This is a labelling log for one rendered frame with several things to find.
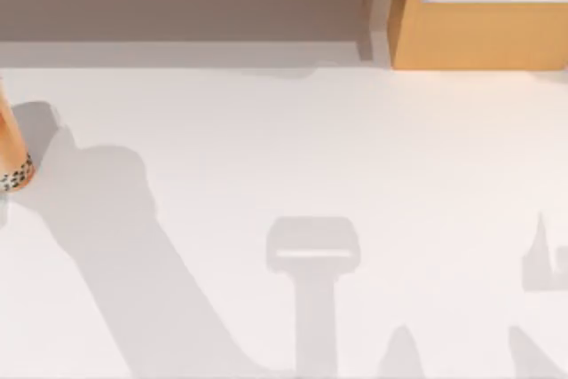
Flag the light wooden cupboard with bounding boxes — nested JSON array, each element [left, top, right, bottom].
[[386, 0, 568, 72]]

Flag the orange bottle with checkered band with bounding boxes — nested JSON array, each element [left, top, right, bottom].
[[0, 78, 36, 194]]

